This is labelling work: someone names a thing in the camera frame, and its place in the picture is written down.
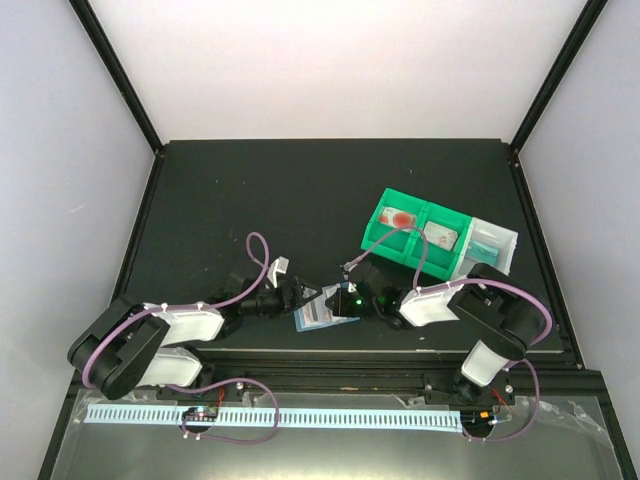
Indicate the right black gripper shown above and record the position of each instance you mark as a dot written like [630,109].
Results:
[341,308]

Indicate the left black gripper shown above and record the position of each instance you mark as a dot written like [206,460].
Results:
[288,302]

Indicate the white striped credit card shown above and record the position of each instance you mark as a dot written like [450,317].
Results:
[314,315]

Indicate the blue card holder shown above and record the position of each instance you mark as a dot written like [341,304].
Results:
[328,291]

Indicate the clear white bin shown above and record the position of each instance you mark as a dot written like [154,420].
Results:
[486,243]

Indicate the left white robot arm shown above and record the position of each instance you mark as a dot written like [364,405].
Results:
[133,344]

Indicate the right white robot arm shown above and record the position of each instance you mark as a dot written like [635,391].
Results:
[505,319]

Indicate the red dot card in bin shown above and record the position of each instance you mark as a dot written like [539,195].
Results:
[396,218]

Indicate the white card in bin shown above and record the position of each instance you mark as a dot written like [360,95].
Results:
[440,236]

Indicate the teal card in bin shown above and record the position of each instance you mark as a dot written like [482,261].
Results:
[482,252]

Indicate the left small circuit board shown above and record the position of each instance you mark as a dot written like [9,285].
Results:
[200,414]

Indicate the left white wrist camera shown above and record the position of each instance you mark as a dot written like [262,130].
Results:
[277,269]

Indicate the black front rail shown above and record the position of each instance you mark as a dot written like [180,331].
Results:
[308,371]

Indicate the white slotted cable duct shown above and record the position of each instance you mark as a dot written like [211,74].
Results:
[165,415]

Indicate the left black frame post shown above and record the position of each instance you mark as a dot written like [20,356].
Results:
[105,50]

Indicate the black frame post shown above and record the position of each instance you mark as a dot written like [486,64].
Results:
[105,50]
[572,45]

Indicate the right black frame post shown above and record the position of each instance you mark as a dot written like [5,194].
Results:
[572,45]

